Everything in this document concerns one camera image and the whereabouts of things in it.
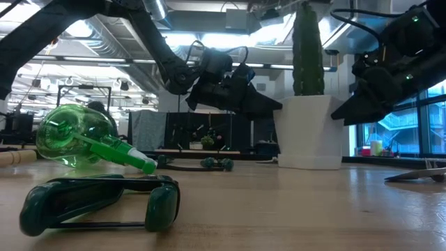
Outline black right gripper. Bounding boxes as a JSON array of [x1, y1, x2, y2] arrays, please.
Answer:
[[330, 45, 446, 127]]

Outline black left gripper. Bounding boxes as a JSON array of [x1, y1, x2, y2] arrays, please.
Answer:
[[186, 48, 283, 121]]

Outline white hexagonal plant pot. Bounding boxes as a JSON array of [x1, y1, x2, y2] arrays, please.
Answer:
[[273, 94, 345, 171]]

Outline green cactus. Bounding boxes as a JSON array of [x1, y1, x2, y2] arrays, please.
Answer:
[[291, 1, 325, 97]]

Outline green pruner with black strap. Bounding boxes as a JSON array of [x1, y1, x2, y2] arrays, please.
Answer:
[[156, 156, 235, 172]]

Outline cream cylinder container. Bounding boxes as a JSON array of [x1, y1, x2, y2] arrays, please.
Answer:
[[370, 139, 383, 158]]

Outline small green potted plant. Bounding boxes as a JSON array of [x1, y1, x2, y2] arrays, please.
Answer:
[[190, 135, 215, 151]]

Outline black partition screen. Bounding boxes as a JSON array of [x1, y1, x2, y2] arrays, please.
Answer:
[[164, 111, 252, 151]]

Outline gray hanging cloth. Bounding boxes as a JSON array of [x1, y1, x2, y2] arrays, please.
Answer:
[[128, 109, 167, 153]]

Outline long ceiling light strip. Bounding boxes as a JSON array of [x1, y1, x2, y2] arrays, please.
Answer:
[[31, 54, 332, 73]]

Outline green plastic spray bottle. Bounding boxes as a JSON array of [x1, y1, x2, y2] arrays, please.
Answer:
[[35, 103, 158, 175]]

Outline black background equipment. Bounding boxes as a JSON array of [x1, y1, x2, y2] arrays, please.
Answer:
[[0, 110, 36, 146]]

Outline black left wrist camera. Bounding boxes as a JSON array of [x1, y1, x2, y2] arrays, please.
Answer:
[[231, 62, 256, 86]]

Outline metal scoop with wooden handle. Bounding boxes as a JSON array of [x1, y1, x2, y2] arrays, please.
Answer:
[[384, 167, 446, 183]]

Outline green handled garden snips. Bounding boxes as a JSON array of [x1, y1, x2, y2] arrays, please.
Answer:
[[19, 173, 181, 238]]

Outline silver ventilation duct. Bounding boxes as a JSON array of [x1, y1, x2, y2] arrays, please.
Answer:
[[141, 0, 169, 21]]

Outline black gantry frame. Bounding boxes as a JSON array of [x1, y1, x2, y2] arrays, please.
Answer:
[[56, 84, 112, 118]]

